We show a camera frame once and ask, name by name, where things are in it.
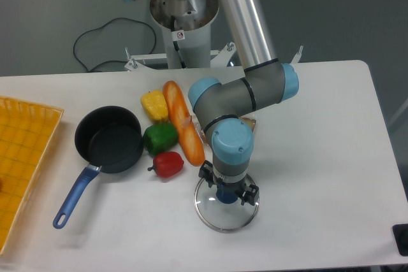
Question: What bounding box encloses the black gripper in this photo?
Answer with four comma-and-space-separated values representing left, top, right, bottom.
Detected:
198, 161, 259, 206

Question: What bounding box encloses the glass lid blue knob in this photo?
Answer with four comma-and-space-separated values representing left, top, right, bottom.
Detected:
193, 175, 261, 232

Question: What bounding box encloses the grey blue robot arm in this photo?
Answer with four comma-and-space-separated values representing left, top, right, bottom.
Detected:
130, 0, 299, 204

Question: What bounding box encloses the red bell pepper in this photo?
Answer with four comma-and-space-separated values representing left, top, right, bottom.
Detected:
147, 152, 184, 179

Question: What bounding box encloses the wrapped bread slice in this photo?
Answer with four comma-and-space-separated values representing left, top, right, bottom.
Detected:
191, 115, 257, 147

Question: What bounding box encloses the green bell pepper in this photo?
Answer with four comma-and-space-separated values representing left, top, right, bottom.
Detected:
143, 122, 179, 156

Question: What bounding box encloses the orange baguette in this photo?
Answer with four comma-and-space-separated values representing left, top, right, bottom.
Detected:
163, 80, 205, 166

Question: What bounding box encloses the yellow bell pepper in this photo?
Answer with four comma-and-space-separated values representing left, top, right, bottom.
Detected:
140, 90, 168, 124

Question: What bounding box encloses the black object table corner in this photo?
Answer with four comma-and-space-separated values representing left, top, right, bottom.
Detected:
392, 224, 408, 257

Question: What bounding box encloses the yellow woven basket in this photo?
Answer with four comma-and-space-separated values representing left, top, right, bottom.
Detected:
1, 96, 64, 254

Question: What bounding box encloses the black pan blue handle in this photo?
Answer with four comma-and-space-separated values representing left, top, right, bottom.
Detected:
53, 106, 143, 229

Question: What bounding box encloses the white table leg bracket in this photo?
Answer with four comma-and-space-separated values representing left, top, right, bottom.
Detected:
290, 45, 303, 64

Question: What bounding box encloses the black cable on floor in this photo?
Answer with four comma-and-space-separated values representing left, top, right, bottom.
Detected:
73, 17, 157, 73

